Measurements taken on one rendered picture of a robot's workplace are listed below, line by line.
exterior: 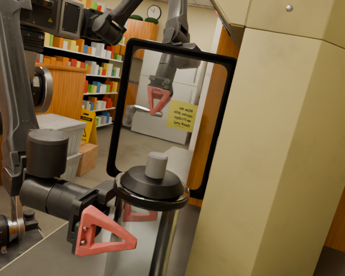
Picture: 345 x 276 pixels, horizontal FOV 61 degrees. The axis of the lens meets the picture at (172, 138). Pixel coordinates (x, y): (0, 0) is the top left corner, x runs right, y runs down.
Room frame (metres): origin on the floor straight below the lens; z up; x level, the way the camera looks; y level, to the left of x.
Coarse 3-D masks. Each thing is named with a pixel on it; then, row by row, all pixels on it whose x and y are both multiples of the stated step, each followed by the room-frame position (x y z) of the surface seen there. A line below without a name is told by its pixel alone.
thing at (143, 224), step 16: (128, 192) 0.34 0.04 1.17; (128, 208) 0.35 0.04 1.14; (144, 208) 0.33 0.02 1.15; (128, 224) 0.35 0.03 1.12; (144, 224) 0.34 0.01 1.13; (160, 224) 0.35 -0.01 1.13; (176, 224) 0.38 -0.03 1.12; (112, 240) 0.36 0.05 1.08; (144, 240) 0.34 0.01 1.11; (160, 240) 0.35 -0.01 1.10; (112, 256) 0.36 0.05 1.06; (128, 256) 0.34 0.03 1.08; (144, 256) 0.34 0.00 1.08; (160, 256) 0.35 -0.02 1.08; (112, 272) 0.35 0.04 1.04; (128, 272) 0.34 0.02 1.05; (144, 272) 0.34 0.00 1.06; (160, 272) 0.36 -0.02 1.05
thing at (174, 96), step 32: (160, 64) 0.80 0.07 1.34; (192, 64) 0.79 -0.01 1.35; (128, 96) 0.81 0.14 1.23; (160, 96) 0.80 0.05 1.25; (192, 96) 0.79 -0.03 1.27; (128, 128) 0.81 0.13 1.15; (160, 128) 0.79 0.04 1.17; (192, 128) 0.78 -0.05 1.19; (128, 160) 0.80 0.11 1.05; (192, 160) 0.78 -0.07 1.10
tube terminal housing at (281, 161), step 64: (256, 0) 0.47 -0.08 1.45; (320, 0) 0.45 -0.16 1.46; (256, 64) 0.46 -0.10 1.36; (320, 64) 0.45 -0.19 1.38; (256, 128) 0.46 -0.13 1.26; (320, 128) 0.48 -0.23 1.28; (256, 192) 0.45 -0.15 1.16; (320, 192) 0.51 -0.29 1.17; (192, 256) 0.47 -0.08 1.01; (256, 256) 0.45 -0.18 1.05
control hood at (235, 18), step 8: (216, 0) 0.48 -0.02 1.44; (224, 0) 0.48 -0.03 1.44; (232, 0) 0.48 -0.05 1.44; (240, 0) 0.48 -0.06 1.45; (248, 0) 0.47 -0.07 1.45; (216, 8) 0.58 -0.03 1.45; (224, 8) 0.48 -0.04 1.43; (232, 8) 0.48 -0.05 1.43; (240, 8) 0.47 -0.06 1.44; (248, 8) 0.47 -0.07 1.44; (224, 16) 0.48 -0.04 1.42; (232, 16) 0.48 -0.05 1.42; (240, 16) 0.47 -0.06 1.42; (232, 24) 0.48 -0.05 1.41; (240, 24) 0.47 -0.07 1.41; (232, 32) 0.55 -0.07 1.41; (240, 32) 0.52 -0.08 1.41; (240, 40) 0.61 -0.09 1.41
